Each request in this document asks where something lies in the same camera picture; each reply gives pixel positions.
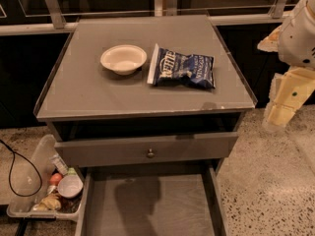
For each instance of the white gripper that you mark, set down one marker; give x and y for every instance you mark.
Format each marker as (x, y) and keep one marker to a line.
(297, 40)

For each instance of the blue chip bag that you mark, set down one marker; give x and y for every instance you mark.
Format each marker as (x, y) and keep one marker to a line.
(193, 70)

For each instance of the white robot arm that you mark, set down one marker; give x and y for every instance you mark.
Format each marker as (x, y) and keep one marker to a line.
(294, 41)

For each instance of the grey drawer cabinet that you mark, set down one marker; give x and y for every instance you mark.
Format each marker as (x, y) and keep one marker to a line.
(82, 100)

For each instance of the round metal drawer knob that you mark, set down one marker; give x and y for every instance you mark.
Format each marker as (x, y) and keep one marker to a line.
(150, 153)

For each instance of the middle grey drawer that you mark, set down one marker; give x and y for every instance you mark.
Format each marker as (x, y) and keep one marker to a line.
(177, 199)

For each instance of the grey drawer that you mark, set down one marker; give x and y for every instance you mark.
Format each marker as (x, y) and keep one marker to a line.
(177, 199)
(108, 152)

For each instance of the top grey drawer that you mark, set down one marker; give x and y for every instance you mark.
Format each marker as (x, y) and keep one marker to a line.
(108, 152)

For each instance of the white paper bowl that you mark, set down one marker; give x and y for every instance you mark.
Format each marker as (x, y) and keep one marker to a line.
(123, 59)

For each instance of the small white bowl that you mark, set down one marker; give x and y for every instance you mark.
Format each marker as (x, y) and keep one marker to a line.
(70, 186)

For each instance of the white tube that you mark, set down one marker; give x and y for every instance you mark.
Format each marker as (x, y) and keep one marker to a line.
(59, 164)

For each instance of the red apple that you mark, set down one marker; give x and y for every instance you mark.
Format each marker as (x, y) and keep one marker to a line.
(55, 179)

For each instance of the yellow crumpled wrapper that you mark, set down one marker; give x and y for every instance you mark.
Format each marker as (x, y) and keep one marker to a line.
(51, 202)

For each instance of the clear plastic bin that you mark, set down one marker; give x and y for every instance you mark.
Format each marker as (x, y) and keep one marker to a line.
(32, 185)

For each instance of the metal window rail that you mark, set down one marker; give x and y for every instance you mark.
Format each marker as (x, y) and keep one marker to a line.
(20, 17)

